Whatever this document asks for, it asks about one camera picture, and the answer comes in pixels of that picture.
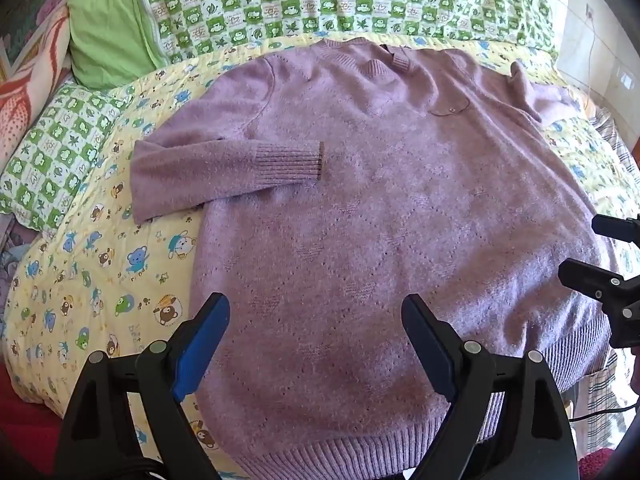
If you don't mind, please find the purple knit sweater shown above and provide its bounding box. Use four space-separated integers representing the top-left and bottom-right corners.
130 38 618 473

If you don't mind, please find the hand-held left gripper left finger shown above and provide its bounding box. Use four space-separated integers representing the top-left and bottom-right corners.
52 292 231 480

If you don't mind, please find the green checked quilt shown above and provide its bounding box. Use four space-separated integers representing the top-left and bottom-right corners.
67 0 561 88

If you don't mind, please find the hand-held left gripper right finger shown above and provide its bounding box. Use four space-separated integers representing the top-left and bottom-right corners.
401 294 581 480

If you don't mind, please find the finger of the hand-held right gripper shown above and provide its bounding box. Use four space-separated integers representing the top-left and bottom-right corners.
558 258 640 349
591 214 640 244

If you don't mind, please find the green checked pillow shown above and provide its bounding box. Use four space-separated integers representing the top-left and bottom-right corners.
0 82 137 235

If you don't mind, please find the orange floral blanket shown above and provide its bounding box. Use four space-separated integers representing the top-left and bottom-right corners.
0 0 74 173

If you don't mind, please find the white cable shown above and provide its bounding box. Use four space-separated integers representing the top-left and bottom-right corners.
584 7 600 98

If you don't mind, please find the yellow cartoon print quilt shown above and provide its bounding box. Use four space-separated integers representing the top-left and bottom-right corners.
0 34 640 480

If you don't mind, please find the black cable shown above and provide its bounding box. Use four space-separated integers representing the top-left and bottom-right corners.
570 406 627 424

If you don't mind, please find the red cloth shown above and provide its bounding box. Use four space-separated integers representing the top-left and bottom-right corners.
0 357 65 458

